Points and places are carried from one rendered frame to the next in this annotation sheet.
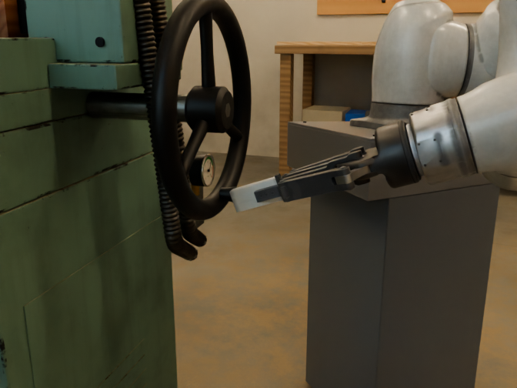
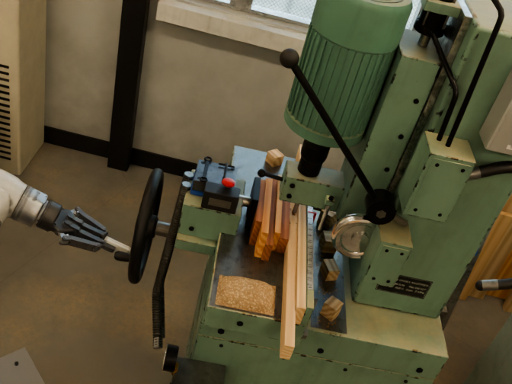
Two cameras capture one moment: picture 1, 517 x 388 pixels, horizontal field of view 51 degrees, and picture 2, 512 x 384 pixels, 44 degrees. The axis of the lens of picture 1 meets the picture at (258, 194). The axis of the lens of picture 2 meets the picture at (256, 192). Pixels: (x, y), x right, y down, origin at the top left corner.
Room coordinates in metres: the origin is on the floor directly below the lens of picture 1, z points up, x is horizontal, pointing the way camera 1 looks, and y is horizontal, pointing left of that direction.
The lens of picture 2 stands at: (1.88, -0.17, 1.88)
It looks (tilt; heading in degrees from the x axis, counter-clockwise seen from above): 37 degrees down; 157
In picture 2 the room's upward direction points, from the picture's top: 16 degrees clockwise
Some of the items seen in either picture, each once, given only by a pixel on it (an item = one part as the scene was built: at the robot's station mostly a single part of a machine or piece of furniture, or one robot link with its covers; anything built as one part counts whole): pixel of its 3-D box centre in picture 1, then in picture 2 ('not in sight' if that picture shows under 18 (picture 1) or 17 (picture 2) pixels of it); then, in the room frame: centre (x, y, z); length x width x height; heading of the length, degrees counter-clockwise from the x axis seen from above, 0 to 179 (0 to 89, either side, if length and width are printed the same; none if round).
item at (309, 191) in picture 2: not in sight; (311, 188); (0.82, 0.41, 1.03); 0.14 x 0.07 x 0.09; 73
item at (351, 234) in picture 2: not in sight; (360, 235); (0.97, 0.48, 1.02); 0.12 x 0.03 x 0.12; 73
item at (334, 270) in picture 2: not in sight; (329, 270); (0.88, 0.50, 0.82); 0.04 x 0.03 x 0.03; 3
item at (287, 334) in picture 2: not in sight; (290, 254); (0.92, 0.35, 0.92); 0.55 x 0.02 x 0.04; 163
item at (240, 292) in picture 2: not in sight; (247, 290); (1.02, 0.23, 0.91); 0.12 x 0.09 x 0.03; 73
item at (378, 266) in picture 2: not in sight; (385, 251); (1.02, 0.52, 1.02); 0.09 x 0.07 x 0.12; 163
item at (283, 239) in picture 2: not in sight; (283, 223); (0.82, 0.36, 0.92); 0.16 x 0.02 x 0.04; 163
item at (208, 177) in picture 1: (200, 174); (171, 360); (1.00, 0.11, 0.65); 0.06 x 0.04 x 0.08; 163
